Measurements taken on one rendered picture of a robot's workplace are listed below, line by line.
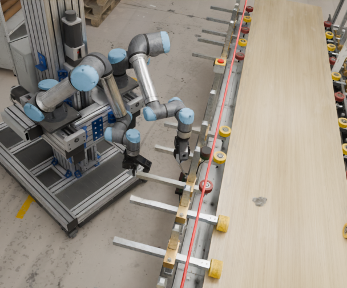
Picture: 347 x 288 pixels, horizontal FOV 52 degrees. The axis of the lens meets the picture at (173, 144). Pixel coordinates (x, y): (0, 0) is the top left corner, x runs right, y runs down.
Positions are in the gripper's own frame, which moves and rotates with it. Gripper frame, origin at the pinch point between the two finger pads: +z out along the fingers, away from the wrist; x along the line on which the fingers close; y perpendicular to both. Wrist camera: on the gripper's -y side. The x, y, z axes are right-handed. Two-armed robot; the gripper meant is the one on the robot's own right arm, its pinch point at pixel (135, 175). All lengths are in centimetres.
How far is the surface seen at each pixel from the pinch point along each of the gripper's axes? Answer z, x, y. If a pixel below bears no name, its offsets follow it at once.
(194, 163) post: -20.6, -2.2, -33.0
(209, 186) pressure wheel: -8.0, 0.8, -43.7
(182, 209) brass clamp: -14.6, 24.9, -32.9
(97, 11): 62, -307, 152
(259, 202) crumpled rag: -9, 3, -73
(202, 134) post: -20.1, -27.2, -32.8
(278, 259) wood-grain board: -8, 35, -84
